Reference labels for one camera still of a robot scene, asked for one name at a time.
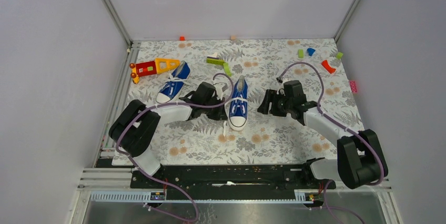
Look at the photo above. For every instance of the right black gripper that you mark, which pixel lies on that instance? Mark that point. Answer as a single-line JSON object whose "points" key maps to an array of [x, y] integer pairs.
{"points": [[272, 97]]}

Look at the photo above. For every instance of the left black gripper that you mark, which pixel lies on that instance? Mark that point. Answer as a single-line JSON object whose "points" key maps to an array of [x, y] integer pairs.
{"points": [[220, 114]]}

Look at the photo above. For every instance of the blue sneaker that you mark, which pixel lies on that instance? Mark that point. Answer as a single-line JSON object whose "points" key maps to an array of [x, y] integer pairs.
{"points": [[176, 81], [237, 112]]}

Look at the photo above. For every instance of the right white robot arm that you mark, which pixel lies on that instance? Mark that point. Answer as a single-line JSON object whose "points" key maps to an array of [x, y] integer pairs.
{"points": [[360, 160]]}

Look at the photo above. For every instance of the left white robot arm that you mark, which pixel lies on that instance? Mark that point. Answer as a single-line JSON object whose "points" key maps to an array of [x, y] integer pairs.
{"points": [[135, 127]]}

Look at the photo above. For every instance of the floral table mat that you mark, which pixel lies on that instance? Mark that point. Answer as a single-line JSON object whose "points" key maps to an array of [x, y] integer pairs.
{"points": [[266, 139]]}

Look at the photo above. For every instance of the green block short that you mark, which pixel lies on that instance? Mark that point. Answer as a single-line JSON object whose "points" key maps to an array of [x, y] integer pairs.
{"points": [[227, 69]]}

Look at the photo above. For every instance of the green block long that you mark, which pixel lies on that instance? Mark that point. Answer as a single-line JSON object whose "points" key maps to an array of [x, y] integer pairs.
{"points": [[215, 61]]}

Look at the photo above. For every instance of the blue wedge block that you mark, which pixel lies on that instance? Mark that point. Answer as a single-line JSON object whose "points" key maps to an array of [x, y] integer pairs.
{"points": [[311, 51]]}

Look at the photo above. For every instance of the red arch block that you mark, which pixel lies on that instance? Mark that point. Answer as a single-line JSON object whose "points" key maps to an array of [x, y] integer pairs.
{"points": [[328, 67]]}

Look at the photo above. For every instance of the pink lego brick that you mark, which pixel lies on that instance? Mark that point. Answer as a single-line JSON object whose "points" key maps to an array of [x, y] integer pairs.
{"points": [[353, 86]]}

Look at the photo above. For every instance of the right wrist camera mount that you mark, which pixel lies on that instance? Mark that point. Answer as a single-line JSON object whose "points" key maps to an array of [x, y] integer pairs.
{"points": [[281, 81]]}

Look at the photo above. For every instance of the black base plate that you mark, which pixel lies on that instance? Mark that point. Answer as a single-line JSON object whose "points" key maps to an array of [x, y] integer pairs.
{"points": [[259, 177]]}

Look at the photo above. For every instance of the red yellow toy frame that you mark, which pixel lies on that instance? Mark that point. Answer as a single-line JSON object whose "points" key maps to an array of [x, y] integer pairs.
{"points": [[153, 67]]}

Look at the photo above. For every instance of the grey slotted cable duct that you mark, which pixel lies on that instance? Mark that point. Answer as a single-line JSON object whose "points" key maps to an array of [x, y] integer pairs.
{"points": [[218, 195]]}

